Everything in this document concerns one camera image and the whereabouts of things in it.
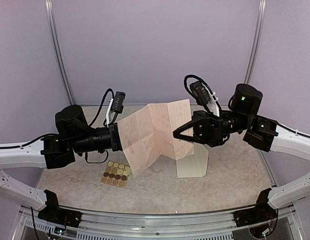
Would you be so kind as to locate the round seal sticker sheet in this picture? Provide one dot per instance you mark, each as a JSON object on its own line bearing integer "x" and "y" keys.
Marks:
{"x": 116, "y": 174}

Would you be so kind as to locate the right aluminium corner post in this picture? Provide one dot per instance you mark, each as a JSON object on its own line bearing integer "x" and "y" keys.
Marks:
{"x": 256, "y": 41}

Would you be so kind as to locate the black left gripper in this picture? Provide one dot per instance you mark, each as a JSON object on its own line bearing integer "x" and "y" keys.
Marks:
{"x": 114, "y": 135}

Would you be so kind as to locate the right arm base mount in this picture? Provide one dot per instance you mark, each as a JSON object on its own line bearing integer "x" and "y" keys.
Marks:
{"x": 261, "y": 211}

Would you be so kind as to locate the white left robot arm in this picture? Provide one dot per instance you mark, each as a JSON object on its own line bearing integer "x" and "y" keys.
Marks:
{"x": 53, "y": 151}

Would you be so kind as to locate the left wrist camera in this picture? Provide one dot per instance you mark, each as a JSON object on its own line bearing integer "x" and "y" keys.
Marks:
{"x": 115, "y": 107}

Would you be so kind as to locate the aluminium corner post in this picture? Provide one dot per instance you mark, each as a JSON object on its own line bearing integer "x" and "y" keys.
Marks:
{"x": 57, "y": 50}
{"x": 256, "y": 41}

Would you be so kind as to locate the front aluminium rail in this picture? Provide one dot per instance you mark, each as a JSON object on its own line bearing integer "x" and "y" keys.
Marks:
{"x": 100, "y": 225}

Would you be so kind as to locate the left aluminium corner post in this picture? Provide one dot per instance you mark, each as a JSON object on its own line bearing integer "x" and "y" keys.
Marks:
{"x": 57, "y": 50}

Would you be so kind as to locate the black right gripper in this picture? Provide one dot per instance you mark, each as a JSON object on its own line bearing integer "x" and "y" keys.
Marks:
{"x": 209, "y": 129}

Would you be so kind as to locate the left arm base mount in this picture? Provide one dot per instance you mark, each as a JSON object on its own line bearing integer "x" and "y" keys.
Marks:
{"x": 52, "y": 212}

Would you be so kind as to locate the cream paper envelope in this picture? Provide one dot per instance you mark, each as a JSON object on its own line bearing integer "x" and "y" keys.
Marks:
{"x": 195, "y": 165}

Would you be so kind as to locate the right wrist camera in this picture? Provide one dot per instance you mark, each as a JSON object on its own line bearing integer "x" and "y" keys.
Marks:
{"x": 205, "y": 98}

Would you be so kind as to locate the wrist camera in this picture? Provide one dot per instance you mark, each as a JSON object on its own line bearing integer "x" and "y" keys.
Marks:
{"x": 115, "y": 107}
{"x": 205, "y": 98}

